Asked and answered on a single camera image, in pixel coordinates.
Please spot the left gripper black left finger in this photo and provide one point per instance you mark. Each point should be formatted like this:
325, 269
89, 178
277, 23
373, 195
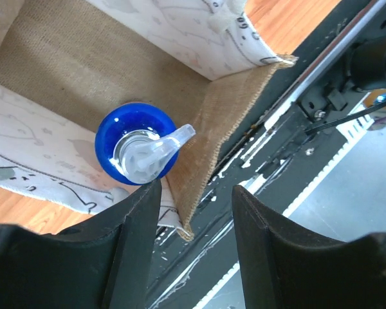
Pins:
102, 262

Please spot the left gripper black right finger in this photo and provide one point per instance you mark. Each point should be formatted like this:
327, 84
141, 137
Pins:
285, 265

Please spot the beige canvas bag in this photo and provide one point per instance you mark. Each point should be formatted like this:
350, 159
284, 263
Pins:
65, 65

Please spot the blue cap bottle front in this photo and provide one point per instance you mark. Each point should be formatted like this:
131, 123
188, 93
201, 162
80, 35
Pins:
138, 143

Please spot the white slotted cable duct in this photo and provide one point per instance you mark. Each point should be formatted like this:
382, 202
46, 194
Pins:
340, 190

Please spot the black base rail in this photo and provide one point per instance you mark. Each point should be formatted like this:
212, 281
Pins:
196, 273

